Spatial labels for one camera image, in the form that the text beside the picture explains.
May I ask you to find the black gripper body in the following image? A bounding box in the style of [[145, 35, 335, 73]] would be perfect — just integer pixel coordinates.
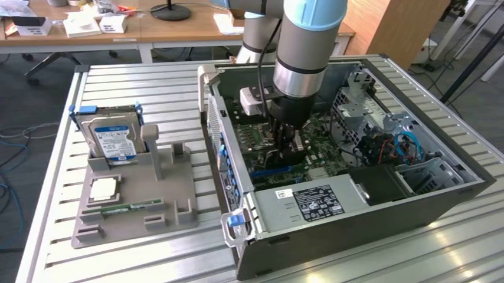
[[267, 96, 316, 131]]

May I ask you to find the CPU socket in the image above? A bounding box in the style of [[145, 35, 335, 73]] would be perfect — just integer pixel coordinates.
[[255, 122, 276, 145]]

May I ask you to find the green motherboard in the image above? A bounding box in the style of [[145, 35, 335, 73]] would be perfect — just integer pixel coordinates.
[[231, 104, 351, 189]]

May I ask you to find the blue expansion slot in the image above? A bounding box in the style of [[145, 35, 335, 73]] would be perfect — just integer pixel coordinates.
[[250, 167, 294, 178]]

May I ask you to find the perforated metal drive cage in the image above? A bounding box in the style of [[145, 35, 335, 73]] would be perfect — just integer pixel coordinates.
[[330, 69, 418, 142]]

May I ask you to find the grey power supply unit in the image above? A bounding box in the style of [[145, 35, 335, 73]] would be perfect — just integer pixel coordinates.
[[251, 173, 372, 233]]

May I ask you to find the open black PC case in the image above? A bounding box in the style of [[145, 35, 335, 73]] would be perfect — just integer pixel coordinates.
[[196, 57, 497, 281]]

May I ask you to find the metal disk bay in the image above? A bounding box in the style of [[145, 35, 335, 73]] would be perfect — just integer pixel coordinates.
[[395, 157, 467, 195]]

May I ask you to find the grey plastic parts rack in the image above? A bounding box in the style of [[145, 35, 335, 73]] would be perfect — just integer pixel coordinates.
[[69, 123, 200, 250]]

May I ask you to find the wooden cabinet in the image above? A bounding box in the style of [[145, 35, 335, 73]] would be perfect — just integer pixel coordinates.
[[346, 0, 451, 70]]

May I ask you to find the floor power strip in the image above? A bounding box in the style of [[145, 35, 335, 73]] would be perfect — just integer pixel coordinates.
[[421, 60, 445, 73]]

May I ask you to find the hard disk with blue rails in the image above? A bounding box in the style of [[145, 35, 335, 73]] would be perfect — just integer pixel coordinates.
[[66, 101, 144, 166]]

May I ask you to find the green RAM stick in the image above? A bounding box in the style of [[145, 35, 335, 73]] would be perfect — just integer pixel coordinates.
[[82, 198, 165, 215]]

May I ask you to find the black round lamp base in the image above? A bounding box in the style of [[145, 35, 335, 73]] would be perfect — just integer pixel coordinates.
[[148, 0, 192, 22]]

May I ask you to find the silver CPU chip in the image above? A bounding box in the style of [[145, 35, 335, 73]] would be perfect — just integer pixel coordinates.
[[88, 177, 121, 204]]

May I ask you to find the black tripod pole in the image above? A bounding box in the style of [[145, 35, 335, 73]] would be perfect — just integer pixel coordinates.
[[438, 28, 504, 104]]

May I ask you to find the white printed box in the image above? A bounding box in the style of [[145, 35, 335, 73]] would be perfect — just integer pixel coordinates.
[[98, 16, 129, 34]]

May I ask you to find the white open cardboard box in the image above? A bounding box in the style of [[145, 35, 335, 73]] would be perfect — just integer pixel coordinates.
[[62, 11, 101, 39]]

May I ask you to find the black wheeled desk leg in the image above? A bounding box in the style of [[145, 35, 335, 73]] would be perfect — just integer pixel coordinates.
[[21, 51, 118, 86]]

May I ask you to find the white box black lid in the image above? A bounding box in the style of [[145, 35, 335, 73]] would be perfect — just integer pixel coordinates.
[[10, 16, 52, 37]]

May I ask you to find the black looped cable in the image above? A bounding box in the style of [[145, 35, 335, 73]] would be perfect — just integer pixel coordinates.
[[328, 116, 363, 156]]

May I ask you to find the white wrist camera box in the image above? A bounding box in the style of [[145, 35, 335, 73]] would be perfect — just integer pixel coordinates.
[[237, 86, 276, 116]]

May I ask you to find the black camera cable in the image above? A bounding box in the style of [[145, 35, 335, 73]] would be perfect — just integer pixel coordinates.
[[255, 16, 284, 119]]

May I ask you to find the orange wire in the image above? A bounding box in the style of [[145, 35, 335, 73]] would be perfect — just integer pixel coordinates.
[[375, 138, 395, 166]]

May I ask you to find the blue data cable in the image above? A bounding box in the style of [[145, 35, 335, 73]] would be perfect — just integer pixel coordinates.
[[393, 131, 425, 166]]

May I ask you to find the white table frame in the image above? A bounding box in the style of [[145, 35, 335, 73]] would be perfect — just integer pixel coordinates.
[[427, 0, 504, 83]]

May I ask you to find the blue floor cable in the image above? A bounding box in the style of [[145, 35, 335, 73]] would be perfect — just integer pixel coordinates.
[[0, 141, 28, 251]]

